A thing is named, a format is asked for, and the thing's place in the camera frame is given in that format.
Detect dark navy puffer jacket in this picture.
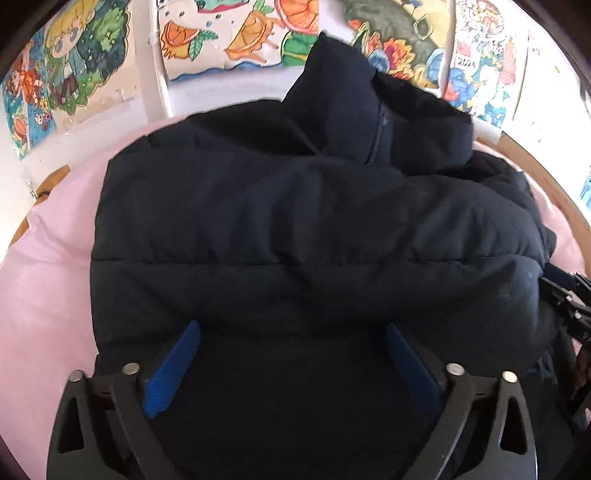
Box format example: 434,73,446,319
90,36,581,479

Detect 2024 dragon drawing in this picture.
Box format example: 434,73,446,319
444,1,529,128

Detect grey whale flowers drawing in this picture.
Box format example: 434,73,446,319
342,0,454,95

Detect red-haired mermaid drawing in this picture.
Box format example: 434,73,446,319
2,31,56,160

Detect blonde anime girl drawing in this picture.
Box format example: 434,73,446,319
43,0,141,131

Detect orange slices drink drawing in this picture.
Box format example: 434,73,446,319
155,0,320,81

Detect wooden bed frame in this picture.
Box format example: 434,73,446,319
1,129,590,264

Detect white wall pipe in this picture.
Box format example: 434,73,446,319
131,0,173,122

